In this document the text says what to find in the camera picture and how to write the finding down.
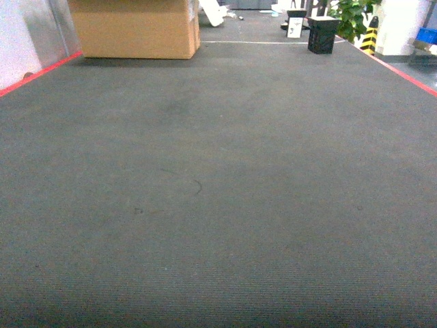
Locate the large cardboard box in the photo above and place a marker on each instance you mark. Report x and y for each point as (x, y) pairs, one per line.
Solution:
(137, 29)

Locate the white sign board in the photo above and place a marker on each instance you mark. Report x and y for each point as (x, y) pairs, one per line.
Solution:
(294, 28)

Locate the black plastic crate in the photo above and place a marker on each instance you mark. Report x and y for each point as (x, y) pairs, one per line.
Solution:
(323, 30)

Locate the yellow black striped bollard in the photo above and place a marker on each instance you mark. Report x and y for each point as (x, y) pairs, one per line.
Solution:
(368, 45)

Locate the green potted plant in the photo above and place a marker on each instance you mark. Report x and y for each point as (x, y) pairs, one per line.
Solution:
(352, 14)

